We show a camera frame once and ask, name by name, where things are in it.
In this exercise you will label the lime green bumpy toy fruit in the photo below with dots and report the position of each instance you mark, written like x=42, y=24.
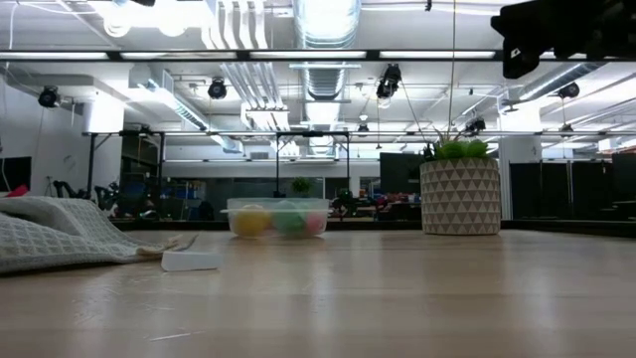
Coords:
x=289, y=222

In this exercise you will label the small background potted plant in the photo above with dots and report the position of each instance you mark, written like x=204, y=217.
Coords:
x=301, y=185

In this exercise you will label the clear plastic tupperware container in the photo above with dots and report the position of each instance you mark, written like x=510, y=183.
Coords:
x=278, y=206

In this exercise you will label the black background frame stand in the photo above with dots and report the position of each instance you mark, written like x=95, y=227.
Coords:
x=92, y=164
x=312, y=133

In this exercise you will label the background black robot arm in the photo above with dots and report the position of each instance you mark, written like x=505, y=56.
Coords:
x=107, y=194

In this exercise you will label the grey woven cloth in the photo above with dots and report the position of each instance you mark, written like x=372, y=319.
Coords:
x=59, y=233

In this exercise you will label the small red object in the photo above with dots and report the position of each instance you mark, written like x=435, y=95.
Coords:
x=17, y=191

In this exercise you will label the yellow toy fruit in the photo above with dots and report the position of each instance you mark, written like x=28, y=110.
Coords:
x=251, y=222

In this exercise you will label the black cabinet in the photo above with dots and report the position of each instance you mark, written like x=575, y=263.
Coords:
x=400, y=174

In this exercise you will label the black wall screen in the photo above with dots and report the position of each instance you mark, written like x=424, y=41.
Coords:
x=16, y=174

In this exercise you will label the black ceiling-hung camera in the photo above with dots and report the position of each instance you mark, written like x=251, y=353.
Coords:
x=569, y=90
x=389, y=82
x=48, y=96
x=475, y=124
x=216, y=89

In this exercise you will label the white triangle-pattern potted plant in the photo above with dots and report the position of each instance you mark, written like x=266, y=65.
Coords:
x=459, y=199

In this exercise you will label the white rectangular block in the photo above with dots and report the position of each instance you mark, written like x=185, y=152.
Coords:
x=191, y=260

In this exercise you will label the black partition panels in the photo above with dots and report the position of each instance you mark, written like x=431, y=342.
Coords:
x=556, y=189

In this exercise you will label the silver round ceiling duct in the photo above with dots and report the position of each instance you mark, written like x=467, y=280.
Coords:
x=325, y=40

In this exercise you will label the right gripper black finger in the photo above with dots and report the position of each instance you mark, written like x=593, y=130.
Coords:
x=522, y=59
x=522, y=25

